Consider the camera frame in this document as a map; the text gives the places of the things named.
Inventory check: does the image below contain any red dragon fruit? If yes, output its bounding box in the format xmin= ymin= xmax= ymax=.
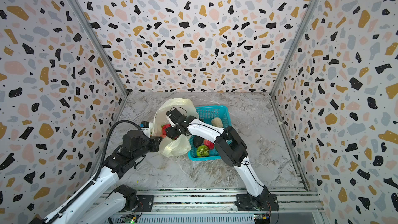
xmin=161 ymin=124 xmax=171 ymax=138

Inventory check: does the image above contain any dark avocado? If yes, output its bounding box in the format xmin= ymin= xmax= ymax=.
xmin=193 ymin=136 xmax=205 ymax=148

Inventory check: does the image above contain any cream plastic bag orange print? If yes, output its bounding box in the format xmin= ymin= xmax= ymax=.
xmin=151 ymin=98 xmax=199 ymax=158

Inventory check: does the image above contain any bright green custard apple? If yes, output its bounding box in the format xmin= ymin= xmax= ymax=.
xmin=196 ymin=145 xmax=210 ymax=158

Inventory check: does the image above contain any cream white pear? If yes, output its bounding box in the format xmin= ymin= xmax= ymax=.
xmin=211 ymin=117 xmax=224 ymax=128

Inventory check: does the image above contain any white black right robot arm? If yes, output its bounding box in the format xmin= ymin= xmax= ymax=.
xmin=166 ymin=108 xmax=279 ymax=212

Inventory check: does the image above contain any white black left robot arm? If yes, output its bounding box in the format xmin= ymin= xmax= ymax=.
xmin=31 ymin=130 xmax=162 ymax=224

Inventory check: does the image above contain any teal plastic basket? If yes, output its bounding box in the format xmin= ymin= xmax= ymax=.
xmin=188 ymin=105 xmax=232 ymax=161

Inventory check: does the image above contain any green circuit board left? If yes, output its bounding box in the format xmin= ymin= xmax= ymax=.
xmin=122 ymin=215 xmax=140 ymax=224

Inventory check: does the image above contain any green circuit board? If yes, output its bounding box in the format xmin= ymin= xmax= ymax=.
xmin=122 ymin=215 xmax=140 ymax=224
xmin=254 ymin=213 xmax=271 ymax=224

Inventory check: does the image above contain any green circuit board right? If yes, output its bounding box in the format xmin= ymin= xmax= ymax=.
xmin=254 ymin=213 xmax=271 ymax=224

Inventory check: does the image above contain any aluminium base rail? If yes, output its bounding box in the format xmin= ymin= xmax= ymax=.
xmin=135 ymin=187 xmax=328 ymax=224

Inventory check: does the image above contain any black corrugated cable conduit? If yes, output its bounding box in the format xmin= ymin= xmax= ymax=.
xmin=45 ymin=119 xmax=142 ymax=224

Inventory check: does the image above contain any aluminium left corner post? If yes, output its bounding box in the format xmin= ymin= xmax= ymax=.
xmin=67 ymin=0 xmax=128 ymax=97

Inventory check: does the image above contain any aluminium corner post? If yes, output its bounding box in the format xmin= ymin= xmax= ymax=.
xmin=67 ymin=0 xmax=128 ymax=97
xmin=270 ymin=0 xmax=319 ymax=99

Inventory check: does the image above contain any aluminium right corner post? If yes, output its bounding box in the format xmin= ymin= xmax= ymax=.
xmin=270 ymin=0 xmax=319 ymax=99

